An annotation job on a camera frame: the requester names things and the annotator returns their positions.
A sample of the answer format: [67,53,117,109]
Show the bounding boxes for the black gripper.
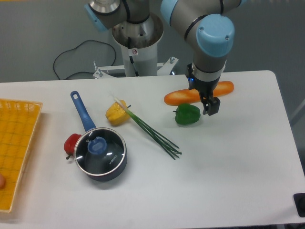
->
[186,64,220,116]

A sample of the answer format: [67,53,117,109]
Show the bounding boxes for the glass lid blue knob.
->
[74,127,126,177]

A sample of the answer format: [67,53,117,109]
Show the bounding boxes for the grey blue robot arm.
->
[84,0,242,115]

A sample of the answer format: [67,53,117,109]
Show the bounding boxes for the orange baguette bread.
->
[163,81,234,106]

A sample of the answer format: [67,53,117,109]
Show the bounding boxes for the green bell pepper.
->
[175,103,201,125]

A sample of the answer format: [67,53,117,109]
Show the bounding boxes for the green onion stalks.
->
[114,97,182,160]

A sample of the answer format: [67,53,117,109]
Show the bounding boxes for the yellow bell pepper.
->
[105,102,131,126]

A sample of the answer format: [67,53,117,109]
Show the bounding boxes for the black object at table edge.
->
[293,193,305,218]

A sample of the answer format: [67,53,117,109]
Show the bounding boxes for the red bell pepper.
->
[63,134,81,160]

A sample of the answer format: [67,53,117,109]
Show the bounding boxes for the yellow wicker basket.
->
[0,99,43,213]

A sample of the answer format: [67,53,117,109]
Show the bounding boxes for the blue saucepan with handle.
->
[70,91,128,182]

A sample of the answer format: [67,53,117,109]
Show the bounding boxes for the black cable on floor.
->
[52,39,117,80]

